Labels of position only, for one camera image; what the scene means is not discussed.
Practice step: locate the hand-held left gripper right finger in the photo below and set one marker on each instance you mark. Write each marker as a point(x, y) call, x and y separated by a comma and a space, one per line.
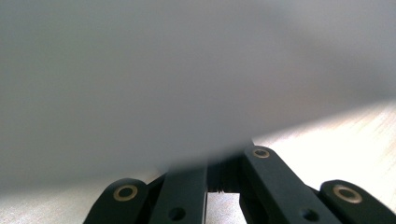
point(274, 186)

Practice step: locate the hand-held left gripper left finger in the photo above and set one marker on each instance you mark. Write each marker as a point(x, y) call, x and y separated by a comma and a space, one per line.
point(183, 199)

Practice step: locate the large grey blurred sheet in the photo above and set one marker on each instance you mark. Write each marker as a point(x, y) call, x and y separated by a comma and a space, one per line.
point(155, 77)

